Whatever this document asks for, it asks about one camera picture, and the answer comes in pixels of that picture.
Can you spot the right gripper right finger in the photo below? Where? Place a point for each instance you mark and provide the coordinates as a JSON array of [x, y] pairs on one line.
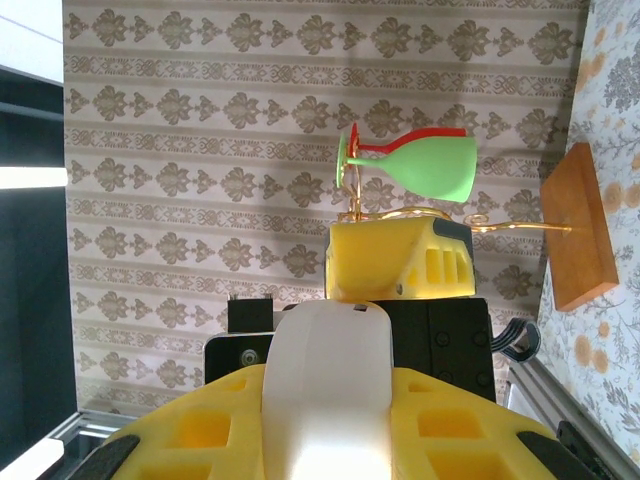
[[450, 440]]

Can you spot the red plastic wine glass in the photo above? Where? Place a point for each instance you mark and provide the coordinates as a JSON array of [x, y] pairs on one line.
[[425, 134]]

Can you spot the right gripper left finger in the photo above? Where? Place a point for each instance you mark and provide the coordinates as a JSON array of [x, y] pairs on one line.
[[200, 440]]

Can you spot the aluminium side rail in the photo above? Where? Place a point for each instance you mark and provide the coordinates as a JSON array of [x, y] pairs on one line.
[[550, 395]]

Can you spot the aluminium frame post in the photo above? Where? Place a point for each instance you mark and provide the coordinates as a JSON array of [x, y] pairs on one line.
[[100, 422]]

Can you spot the green plastic wine glass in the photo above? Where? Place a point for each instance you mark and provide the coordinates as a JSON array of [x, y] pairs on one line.
[[430, 170]]

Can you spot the orange wooden rack base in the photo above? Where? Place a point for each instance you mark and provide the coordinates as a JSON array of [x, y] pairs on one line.
[[575, 225]]

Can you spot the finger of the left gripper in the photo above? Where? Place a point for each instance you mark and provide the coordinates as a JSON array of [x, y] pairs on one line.
[[370, 260]]

